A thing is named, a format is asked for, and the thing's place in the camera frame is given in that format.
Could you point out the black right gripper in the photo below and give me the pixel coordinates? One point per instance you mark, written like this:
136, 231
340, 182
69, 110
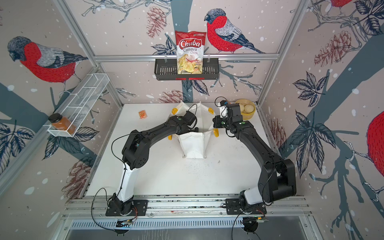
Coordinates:
216, 121

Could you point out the white tote pouch yellow handles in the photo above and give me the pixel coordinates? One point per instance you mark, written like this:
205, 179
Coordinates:
194, 144

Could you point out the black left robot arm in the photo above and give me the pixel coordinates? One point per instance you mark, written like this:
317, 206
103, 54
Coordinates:
135, 155

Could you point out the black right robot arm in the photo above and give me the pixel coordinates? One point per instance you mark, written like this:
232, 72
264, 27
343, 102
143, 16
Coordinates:
277, 178

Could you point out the white steamed bun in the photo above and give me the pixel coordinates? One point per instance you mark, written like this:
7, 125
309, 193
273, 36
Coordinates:
249, 108
242, 107

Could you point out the yellow bamboo steamer basket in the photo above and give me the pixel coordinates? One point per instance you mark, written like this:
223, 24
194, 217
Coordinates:
245, 102

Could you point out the orange snack packet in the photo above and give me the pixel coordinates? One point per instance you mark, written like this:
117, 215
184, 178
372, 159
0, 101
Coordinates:
143, 114

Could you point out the Chuba cassava chips bag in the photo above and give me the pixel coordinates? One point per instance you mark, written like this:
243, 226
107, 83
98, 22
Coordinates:
190, 52

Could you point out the orange sauce jar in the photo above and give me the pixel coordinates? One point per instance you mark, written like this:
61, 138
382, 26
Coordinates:
62, 123

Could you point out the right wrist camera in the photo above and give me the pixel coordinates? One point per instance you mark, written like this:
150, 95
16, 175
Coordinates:
223, 108

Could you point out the black wire wall basket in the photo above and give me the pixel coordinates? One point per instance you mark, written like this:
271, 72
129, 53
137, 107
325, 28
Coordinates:
166, 70

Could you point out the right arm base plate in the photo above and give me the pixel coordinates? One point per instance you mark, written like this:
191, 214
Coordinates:
236, 207

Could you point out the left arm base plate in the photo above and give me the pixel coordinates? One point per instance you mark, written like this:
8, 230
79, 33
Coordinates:
131, 208

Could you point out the white wire wall shelf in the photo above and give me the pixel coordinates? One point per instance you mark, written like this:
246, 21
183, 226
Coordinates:
80, 103

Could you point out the aluminium rail frame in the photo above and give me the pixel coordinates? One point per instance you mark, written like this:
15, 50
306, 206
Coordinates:
178, 212

